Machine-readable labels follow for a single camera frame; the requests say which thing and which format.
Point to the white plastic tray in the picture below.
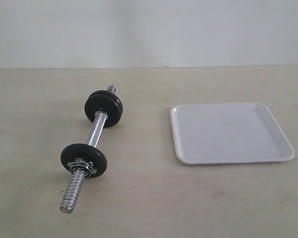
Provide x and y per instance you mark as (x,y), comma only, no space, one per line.
(228,133)

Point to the chrome star collar nut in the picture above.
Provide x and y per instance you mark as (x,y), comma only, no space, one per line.
(81,165)

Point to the black weight plate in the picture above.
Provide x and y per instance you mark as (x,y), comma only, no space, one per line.
(108,93)
(103,103)
(88,154)

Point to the chrome dumbbell bar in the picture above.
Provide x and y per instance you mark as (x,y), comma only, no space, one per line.
(72,192)

